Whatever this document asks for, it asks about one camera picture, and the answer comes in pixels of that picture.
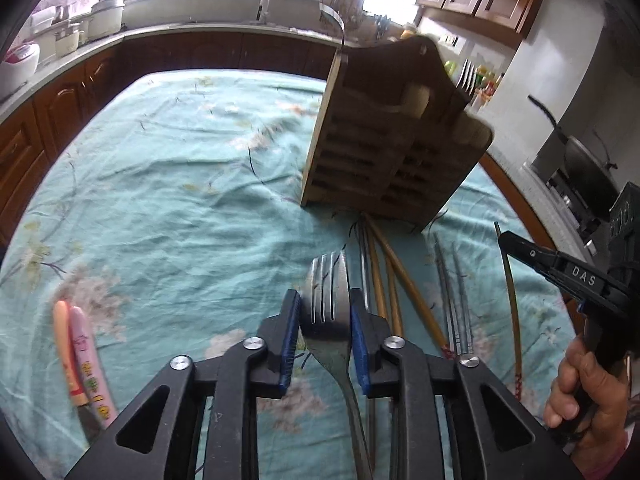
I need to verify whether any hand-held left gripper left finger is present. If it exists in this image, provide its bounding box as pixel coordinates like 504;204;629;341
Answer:
65;289;303;480

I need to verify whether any large metal fork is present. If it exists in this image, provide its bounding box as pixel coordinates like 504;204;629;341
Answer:
299;250;375;480
456;59;480;101

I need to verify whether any pink-handled small knife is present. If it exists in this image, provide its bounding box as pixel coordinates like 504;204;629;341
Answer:
67;306;120;443

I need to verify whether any brown slatted utensil holder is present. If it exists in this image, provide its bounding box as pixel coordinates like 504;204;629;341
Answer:
300;35;495;233

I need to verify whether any white and red rice cooker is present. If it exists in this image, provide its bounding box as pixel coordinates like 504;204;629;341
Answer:
0;42;41;103

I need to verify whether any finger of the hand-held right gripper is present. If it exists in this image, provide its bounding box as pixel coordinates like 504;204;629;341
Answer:
498;231;558;281

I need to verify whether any wooden chopstick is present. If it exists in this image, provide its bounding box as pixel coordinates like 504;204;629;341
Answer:
385;260;405;338
367;237;388;318
365;215;453;358

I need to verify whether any gas stove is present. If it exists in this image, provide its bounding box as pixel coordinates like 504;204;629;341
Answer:
547;167;603;241

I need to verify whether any person's right hand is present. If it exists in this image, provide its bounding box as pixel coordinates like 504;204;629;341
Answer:
544;335;633;467

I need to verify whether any orange-handled small fork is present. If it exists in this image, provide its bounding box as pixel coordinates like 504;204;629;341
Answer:
52;300;88;408

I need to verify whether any white electric cooker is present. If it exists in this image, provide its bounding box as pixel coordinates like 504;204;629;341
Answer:
89;0;126;41

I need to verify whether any black-handled wok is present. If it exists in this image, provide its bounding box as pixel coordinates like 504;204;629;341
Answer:
527;95;621;208

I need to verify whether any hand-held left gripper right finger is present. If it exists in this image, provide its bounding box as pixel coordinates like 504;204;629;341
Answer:
349;287;573;480

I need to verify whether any brown chopstick with red end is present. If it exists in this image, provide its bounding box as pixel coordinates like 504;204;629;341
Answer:
494;221;525;402

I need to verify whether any small white cooking pot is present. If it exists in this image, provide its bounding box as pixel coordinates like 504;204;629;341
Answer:
52;22;86;58

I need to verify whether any teal floral tablecloth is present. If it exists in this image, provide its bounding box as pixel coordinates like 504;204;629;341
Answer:
0;69;576;480

